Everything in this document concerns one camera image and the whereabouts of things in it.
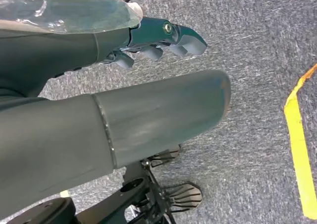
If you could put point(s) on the yellow floor tape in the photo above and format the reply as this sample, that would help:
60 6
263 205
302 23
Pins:
296 143

